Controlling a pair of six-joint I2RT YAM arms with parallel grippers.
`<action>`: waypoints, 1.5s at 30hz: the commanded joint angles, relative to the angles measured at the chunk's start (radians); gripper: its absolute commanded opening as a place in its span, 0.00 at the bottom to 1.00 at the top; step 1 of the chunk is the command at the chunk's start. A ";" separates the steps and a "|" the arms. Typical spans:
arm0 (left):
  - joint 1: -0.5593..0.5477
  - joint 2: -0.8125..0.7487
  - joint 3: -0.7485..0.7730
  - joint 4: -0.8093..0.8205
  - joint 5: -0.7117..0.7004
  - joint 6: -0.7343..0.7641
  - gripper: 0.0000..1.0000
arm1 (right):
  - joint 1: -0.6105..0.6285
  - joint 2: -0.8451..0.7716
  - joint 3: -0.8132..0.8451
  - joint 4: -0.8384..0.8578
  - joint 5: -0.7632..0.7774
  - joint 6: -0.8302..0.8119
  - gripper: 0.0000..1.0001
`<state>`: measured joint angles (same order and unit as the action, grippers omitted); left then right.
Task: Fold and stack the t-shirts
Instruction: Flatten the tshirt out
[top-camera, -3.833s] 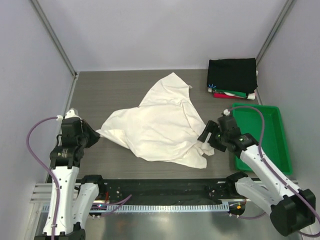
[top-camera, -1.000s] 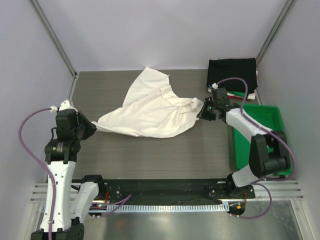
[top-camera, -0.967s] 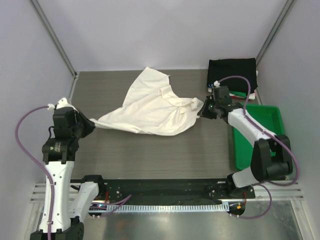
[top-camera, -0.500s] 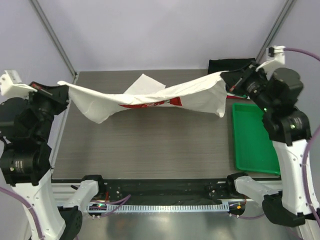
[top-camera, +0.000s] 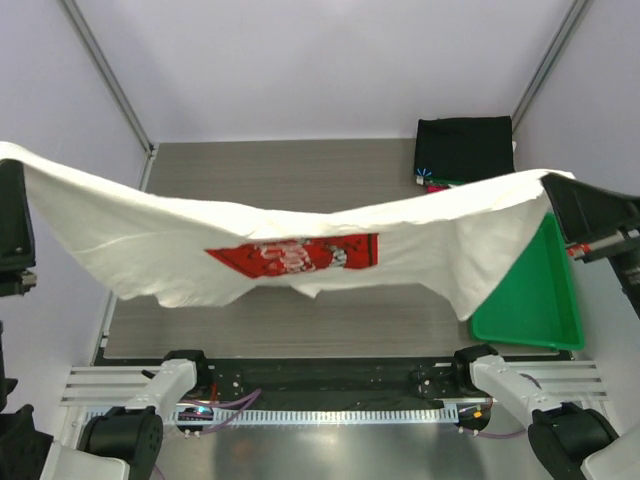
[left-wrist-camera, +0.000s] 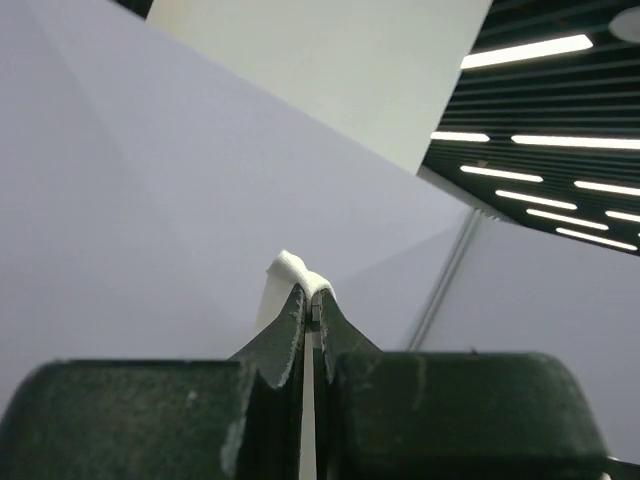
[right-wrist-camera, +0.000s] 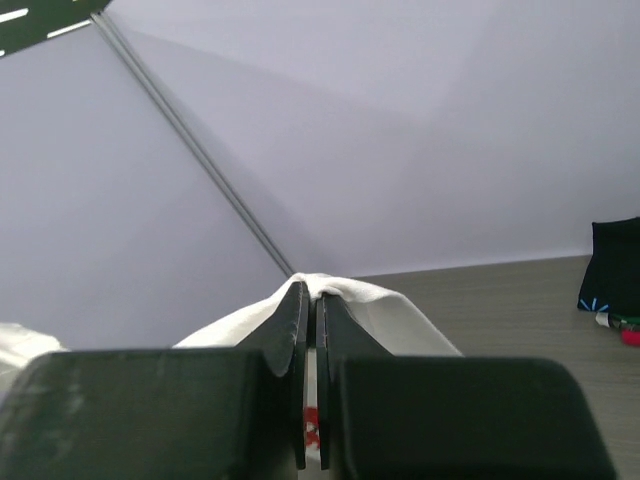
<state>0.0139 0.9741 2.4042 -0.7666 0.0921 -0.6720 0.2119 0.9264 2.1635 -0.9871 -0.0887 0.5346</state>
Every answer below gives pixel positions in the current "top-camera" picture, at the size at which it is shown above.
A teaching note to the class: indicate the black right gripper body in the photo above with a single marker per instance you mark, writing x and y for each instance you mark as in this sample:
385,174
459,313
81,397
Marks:
623,251

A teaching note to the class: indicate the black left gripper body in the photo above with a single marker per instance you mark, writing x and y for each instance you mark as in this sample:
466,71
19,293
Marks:
13,274

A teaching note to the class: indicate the white t-shirt red print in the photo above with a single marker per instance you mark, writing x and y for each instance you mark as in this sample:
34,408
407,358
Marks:
459,243

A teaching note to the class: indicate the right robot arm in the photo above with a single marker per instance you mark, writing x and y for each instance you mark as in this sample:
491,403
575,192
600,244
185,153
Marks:
569,441

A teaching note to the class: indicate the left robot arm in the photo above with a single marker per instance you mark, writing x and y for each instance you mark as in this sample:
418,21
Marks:
125,442

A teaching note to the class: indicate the green plastic tray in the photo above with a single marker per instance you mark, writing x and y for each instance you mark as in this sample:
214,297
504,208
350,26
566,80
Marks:
535,304

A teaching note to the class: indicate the aluminium extrusion crossbar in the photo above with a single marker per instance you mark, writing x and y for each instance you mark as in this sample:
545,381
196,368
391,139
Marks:
112,386

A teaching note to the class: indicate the folded red t-shirt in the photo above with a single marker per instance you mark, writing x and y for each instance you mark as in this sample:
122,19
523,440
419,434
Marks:
435,188

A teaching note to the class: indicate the folded green t-shirt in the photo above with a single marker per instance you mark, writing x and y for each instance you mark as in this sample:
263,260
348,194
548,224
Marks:
447,183

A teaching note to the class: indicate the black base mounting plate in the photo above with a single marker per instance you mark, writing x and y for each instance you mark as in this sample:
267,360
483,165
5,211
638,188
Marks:
341,384

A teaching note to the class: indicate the right aluminium frame post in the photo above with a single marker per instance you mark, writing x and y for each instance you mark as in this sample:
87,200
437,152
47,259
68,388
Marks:
559,42

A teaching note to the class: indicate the aluminium frame post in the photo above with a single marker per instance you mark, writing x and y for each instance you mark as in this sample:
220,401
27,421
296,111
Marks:
559,42
97,57

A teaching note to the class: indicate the slotted cable duct rail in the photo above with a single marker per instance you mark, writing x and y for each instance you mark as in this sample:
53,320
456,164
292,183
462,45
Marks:
446,415

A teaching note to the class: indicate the left aluminium frame post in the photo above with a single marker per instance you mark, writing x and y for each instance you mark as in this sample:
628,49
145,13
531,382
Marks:
97,57

